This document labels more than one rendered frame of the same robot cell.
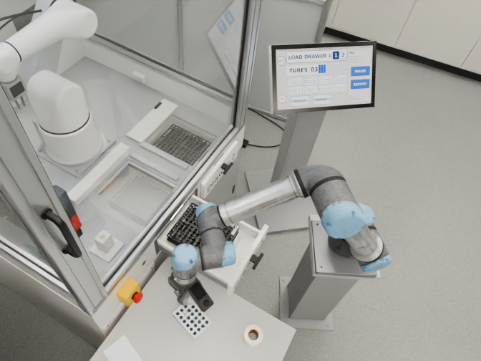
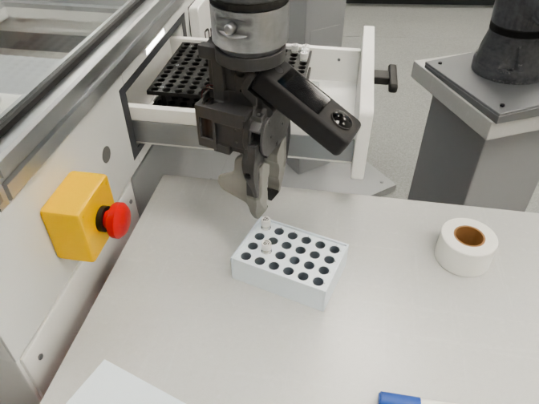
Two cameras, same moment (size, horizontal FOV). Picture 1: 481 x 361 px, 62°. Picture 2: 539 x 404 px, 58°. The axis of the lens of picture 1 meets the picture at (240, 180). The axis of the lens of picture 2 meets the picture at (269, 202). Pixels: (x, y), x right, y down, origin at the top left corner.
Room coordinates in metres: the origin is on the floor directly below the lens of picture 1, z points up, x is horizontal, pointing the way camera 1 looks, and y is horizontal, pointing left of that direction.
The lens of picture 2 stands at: (0.03, 0.22, 1.24)
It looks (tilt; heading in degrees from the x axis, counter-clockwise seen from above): 41 degrees down; 347
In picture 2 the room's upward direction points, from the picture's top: straight up
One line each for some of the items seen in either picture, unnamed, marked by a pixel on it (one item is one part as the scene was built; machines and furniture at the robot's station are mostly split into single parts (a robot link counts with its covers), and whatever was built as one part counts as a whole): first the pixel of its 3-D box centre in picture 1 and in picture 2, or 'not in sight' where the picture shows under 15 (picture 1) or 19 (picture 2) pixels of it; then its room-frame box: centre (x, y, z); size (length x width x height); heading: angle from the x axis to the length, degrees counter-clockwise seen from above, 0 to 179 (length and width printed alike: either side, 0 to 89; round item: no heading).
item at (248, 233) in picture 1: (201, 235); (230, 90); (0.74, 0.12, 0.86); 0.40 x 0.26 x 0.06; 68
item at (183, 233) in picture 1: (203, 235); (236, 87); (0.73, 0.11, 0.87); 0.22 x 0.18 x 0.06; 68
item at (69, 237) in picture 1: (65, 237); not in sight; (0.37, 0.36, 1.45); 0.05 x 0.03 x 0.19; 68
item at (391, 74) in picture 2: (255, 259); (384, 77); (0.65, -0.10, 0.91); 0.07 x 0.04 x 0.01; 158
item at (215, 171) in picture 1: (220, 168); (215, 10); (1.07, 0.10, 0.87); 0.29 x 0.02 x 0.11; 158
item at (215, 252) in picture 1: (215, 251); not in sight; (0.55, 0.04, 1.14); 0.11 x 0.11 x 0.08; 21
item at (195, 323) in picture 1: (192, 319); (289, 260); (0.43, 0.10, 0.78); 0.12 x 0.08 x 0.04; 52
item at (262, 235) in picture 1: (248, 259); (363, 95); (0.66, -0.07, 0.87); 0.29 x 0.02 x 0.11; 158
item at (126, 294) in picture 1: (129, 292); (85, 216); (0.46, 0.33, 0.88); 0.07 x 0.05 x 0.07; 158
